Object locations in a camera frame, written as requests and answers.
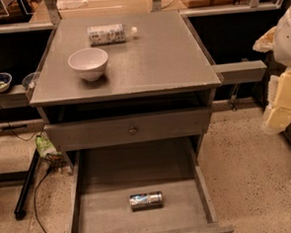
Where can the white ceramic bowl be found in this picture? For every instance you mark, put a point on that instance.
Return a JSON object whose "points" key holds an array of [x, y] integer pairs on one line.
{"points": [[89, 64]]}

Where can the green snack bag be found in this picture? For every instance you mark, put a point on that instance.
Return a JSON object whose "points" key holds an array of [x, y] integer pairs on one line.
{"points": [[46, 149]]}

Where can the silver blue redbull can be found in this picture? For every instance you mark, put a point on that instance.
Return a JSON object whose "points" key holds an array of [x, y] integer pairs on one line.
{"points": [[146, 200]]}

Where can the round brass drawer knob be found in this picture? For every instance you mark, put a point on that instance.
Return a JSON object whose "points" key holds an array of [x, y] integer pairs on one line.
{"points": [[132, 130]]}

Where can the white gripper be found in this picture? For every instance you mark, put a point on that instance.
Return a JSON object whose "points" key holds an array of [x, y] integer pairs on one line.
{"points": [[288, 41]]}

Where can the grey background shelf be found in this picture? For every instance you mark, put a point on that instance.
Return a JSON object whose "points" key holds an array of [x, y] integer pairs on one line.
{"points": [[14, 97]]}

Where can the black metal floor bar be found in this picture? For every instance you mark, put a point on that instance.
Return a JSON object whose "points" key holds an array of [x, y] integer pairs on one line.
{"points": [[19, 211]]}

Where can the closed grey top drawer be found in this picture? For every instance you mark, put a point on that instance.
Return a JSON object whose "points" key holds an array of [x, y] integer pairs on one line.
{"points": [[103, 132]]}

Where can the small clear glass bowl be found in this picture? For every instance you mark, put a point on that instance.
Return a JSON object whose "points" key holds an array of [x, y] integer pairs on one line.
{"points": [[29, 82]]}

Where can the clear plastic water bottle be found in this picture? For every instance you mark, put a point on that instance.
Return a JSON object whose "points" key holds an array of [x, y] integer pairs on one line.
{"points": [[106, 34]]}

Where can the open grey middle drawer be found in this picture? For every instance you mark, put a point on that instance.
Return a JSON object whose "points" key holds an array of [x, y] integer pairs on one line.
{"points": [[105, 178]]}

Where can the grey wooden drawer cabinet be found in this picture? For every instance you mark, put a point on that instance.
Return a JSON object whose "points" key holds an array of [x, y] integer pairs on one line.
{"points": [[162, 69]]}

